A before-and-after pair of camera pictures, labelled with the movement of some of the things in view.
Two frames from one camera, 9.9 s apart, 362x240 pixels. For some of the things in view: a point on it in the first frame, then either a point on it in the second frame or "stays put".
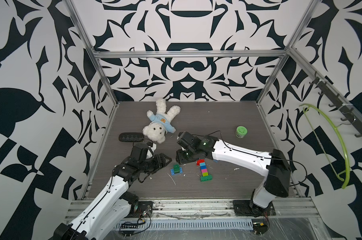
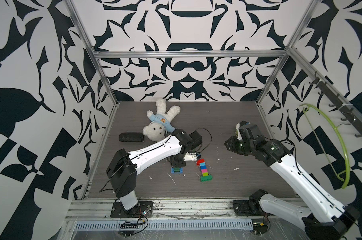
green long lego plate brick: [205, 178] stays put
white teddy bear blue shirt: [156, 130] stays put
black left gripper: [161, 163] to [177, 164]
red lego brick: [200, 161] stays put
